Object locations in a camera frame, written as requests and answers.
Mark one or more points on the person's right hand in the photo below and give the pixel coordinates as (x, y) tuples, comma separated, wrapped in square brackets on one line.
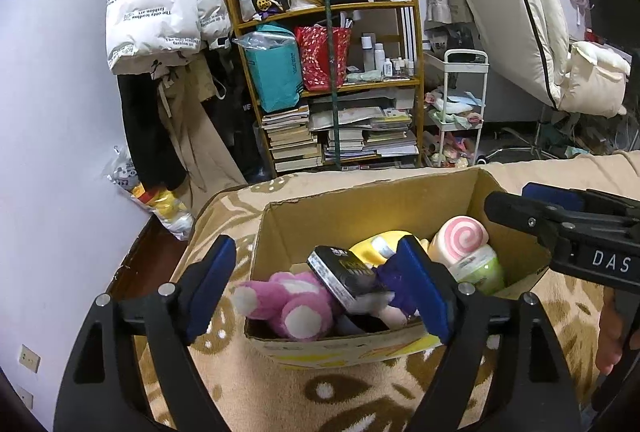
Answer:
[(610, 337)]

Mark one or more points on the green tissue pack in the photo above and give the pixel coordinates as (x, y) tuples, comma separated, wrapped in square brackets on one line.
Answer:
[(480, 272)]

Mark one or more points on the red paper bag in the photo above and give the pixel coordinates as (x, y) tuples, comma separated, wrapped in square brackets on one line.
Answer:
[(317, 61)]

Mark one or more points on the black monitor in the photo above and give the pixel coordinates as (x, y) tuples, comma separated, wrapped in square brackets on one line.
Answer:
[(615, 21)]

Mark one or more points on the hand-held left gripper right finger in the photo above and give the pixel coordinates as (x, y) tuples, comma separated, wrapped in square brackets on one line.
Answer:
[(425, 287)]

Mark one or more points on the plastic bag of toys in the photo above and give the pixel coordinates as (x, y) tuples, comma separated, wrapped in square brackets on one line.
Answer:
[(125, 174)]

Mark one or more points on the cream pillow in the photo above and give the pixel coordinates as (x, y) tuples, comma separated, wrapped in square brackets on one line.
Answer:
[(595, 81)]

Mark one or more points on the dark purple plush toy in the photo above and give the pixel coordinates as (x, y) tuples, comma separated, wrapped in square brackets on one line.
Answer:
[(392, 277)]

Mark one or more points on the crumpled clear bag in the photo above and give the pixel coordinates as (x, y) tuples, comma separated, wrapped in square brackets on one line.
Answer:
[(260, 40)]

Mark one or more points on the beige patterned blanket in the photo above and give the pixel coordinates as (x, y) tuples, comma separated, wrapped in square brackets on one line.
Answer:
[(280, 392)]

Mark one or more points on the stack of books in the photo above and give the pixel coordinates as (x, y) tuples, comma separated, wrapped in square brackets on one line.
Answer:
[(345, 136)]

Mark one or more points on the white rolling cart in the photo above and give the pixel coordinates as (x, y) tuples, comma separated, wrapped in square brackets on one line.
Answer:
[(465, 56)]

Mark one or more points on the yellow plush bear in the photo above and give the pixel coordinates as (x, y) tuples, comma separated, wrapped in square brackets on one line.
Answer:
[(380, 244)]

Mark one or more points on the beige hanging trousers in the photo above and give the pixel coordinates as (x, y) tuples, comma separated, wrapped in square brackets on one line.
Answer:
[(195, 136)]

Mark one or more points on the wooden shelf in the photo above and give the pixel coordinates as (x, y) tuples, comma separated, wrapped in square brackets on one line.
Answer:
[(350, 8)]

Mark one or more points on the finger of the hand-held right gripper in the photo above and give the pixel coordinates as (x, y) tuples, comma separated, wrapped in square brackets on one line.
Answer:
[(520, 212), (555, 199)]

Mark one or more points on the dark hanging clothes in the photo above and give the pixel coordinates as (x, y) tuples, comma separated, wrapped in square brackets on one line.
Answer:
[(230, 101)]

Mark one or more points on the black packet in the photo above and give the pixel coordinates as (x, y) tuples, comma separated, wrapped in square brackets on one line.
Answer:
[(340, 277)]

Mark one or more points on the group of cosmetic bottles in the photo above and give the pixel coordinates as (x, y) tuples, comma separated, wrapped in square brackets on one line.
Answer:
[(377, 56)]

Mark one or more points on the teal shopping bag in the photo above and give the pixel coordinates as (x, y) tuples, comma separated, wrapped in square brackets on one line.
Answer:
[(272, 71)]

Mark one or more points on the pink swirl lollipop plush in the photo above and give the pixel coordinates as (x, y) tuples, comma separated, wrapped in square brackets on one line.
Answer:
[(462, 237)]

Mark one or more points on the office chair base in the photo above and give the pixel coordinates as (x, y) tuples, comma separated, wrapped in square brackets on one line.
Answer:
[(515, 149)]

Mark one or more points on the black hanging garment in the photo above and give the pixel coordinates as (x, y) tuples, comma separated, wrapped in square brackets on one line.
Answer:
[(145, 136)]

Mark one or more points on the white wall socket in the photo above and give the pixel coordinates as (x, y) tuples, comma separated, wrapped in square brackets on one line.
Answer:
[(25, 395), (30, 357)]

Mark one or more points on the cardboard box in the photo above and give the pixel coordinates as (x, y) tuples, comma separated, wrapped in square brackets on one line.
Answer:
[(350, 212)]

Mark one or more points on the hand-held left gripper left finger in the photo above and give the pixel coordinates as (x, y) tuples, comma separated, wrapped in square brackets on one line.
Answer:
[(212, 282)]

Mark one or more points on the white folders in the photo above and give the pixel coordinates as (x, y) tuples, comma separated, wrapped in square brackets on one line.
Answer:
[(407, 31)]

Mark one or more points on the pink plush toy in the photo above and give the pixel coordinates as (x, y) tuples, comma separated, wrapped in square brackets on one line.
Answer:
[(300, 307)]

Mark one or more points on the green pole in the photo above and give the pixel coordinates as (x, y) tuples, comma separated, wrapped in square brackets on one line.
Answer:
[(330, 61)]

